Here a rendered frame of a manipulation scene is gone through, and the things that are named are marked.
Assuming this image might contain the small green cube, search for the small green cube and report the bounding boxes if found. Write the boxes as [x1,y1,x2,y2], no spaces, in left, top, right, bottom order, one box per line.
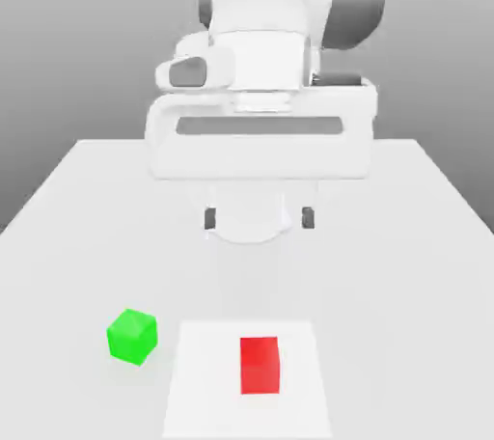
[105,307,160,369]

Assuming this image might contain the small red cube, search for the small red cube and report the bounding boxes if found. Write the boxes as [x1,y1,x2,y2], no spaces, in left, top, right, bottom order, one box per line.
[238,335,282,397]

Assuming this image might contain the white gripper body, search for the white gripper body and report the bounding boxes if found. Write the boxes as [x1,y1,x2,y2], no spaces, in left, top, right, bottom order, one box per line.
[144,77,378,181]

